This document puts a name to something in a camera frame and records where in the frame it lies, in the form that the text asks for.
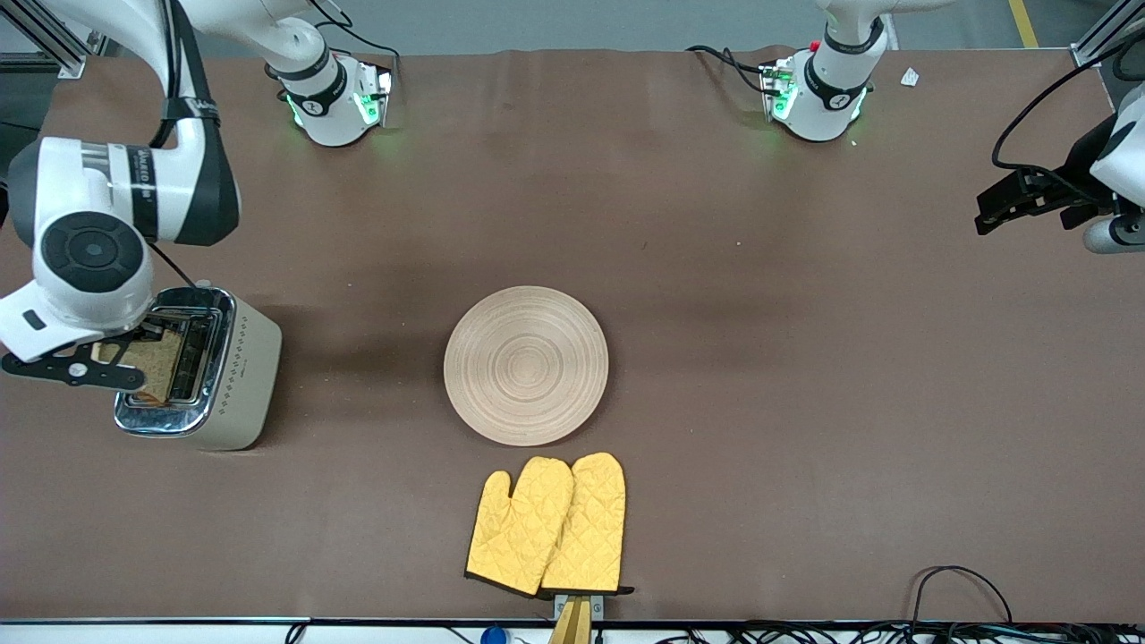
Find round wooden plate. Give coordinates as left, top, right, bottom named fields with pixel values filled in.
left=444, top=285, right=610, bottom=447

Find brown bread slice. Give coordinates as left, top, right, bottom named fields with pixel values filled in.
left=97, top=335, right=180, bottom=406

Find beige chrome two-slot toaster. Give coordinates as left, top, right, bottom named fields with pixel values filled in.
left=114, top=286, right=284, bottom=452

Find brown table cover mat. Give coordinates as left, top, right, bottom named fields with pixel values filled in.
left=0, top=47, right=1145, bottom=624

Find yellow quilted oven mitt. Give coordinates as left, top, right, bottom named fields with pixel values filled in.
left=541, top=452, right=634, bottom=597
left=465, top=456, right=575, bottom=598

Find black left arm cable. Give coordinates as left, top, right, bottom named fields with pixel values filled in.
left=992, top=36, right=1145, bottom=173

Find aluminium frame profile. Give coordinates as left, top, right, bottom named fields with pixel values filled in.
left=1072, top=0, right=1145, bottom=70
left=0, top=0, right=113, bottom=81

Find black left base cable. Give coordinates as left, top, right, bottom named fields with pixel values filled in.
left=686, top=45, right=772, bottom=96

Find black base cable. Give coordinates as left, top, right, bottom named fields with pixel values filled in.
left=304, top=0, right=401, bottom=68
left=686, top=45, right=772, bottom=96

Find black looped cable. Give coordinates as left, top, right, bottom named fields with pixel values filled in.
left=911, top=565, right=1014, bottom=625

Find grey metal bracket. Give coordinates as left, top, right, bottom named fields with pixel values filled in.
left=554, top=594, right=606, bottom=623

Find black right base cable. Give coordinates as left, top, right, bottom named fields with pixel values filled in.
left=304, top=0, right=401, bottom=68

